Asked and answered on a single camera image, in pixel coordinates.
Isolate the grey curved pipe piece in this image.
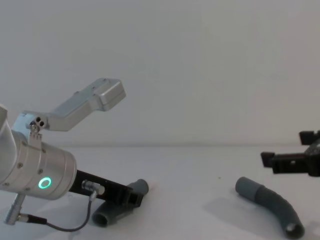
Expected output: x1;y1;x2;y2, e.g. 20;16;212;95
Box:
234;176;306;240

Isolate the thin dark gripper cable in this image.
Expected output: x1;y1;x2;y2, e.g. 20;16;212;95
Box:
3;179;106;232

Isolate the white table cloth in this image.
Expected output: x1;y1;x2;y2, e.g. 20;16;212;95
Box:
0;143;320;240

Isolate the grey elbow pipe piece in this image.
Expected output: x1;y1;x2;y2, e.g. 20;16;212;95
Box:
91;178;150;229

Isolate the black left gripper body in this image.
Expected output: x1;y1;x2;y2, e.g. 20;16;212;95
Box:
68;169;130;202

